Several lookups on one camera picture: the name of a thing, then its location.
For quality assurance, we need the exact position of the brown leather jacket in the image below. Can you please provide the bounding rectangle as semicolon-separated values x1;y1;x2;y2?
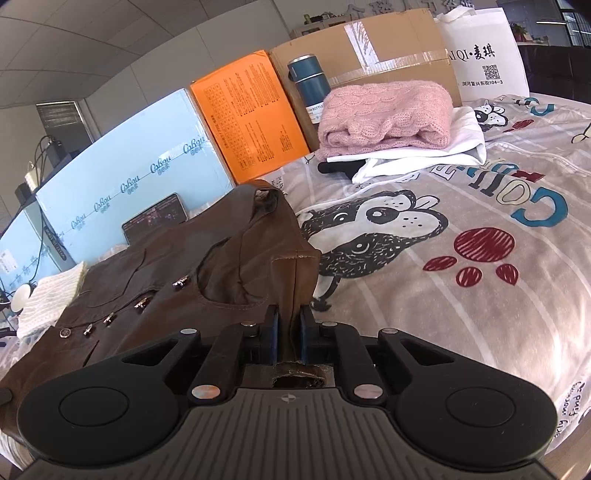
1;181;321;437

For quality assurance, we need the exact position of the black smartphone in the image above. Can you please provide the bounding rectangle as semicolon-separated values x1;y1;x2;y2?
122;193;188;245

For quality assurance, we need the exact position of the black folded garment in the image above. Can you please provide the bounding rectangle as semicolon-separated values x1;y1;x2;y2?
318;160;366;181

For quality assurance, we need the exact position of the white knitted cloth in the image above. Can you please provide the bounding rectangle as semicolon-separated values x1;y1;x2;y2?
16;262;88;339

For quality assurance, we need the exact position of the cartoon printed bed sheet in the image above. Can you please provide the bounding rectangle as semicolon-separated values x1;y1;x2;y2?
0;91;591;471

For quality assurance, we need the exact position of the light blue cardboard box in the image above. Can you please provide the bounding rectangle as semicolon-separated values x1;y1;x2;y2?
36;89;235;263

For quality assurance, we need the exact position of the white round desk lamp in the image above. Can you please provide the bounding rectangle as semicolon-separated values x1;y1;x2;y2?
10;282;36;314

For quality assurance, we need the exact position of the orange cardboard box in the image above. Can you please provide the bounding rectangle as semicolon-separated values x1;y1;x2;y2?
190;50;310;184

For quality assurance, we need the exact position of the pink knitted sweater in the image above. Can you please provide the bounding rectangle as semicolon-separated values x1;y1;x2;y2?
317;80;454;160

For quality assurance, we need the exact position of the white folded garment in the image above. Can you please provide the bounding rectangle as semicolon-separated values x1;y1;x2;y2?
325;107;487;184

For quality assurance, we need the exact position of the white power strip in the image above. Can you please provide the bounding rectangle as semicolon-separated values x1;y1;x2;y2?
25;162;40;193

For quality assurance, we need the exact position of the black power adapter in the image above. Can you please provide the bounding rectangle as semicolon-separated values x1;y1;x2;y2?
46;138;71;169

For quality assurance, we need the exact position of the dark blue thermos bottle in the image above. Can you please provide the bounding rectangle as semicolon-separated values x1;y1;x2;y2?
287;54;331;127

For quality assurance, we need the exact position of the brown cardboard box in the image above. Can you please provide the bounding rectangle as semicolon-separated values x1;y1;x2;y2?
269;9;462;151

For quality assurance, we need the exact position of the white tote bag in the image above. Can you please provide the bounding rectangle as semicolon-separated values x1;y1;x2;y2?
435;6;530;102

